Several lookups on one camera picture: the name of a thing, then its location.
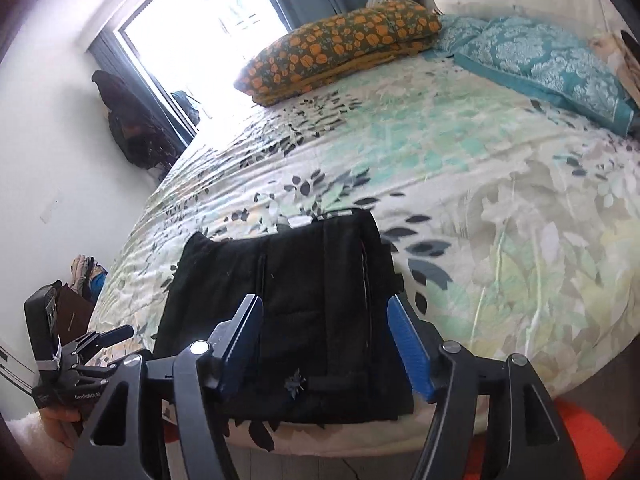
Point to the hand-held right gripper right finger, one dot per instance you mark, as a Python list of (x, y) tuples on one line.
[(410, 345)]

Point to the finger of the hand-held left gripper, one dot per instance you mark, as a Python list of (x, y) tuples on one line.
[(97, 371), (107, 335)]

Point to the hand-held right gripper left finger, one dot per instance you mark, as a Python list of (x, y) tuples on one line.
[(240, 345)]

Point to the black pants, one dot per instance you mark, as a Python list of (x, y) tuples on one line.
[(310, 320)]

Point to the person's left forearm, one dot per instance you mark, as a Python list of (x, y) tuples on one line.
[(35, 450)]

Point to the person's left hand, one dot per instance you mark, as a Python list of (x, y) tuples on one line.
[(60, 416)]

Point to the brown wooden cabinet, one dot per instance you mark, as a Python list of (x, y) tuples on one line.
[(72, 310)]

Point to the pile of folded clothes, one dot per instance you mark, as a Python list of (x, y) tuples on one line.
[(87, 275)]

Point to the floral bedspread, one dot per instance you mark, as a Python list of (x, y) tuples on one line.
[(450, 185)]

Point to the orange rug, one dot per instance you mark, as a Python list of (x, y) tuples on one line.
[(590, 440)]

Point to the dark hanging clothes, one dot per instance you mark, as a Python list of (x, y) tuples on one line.
[(135, 120)]

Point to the orange floral pillow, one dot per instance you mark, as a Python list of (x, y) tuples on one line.
[(340, 45)]

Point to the teal patterned pillow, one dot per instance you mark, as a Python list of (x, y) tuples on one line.
[(457, 32), (545, 65)]

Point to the window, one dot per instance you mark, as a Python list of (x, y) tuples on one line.
[(210, 35)]

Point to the beige cloth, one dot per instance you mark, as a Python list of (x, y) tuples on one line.
[(612, 55)]

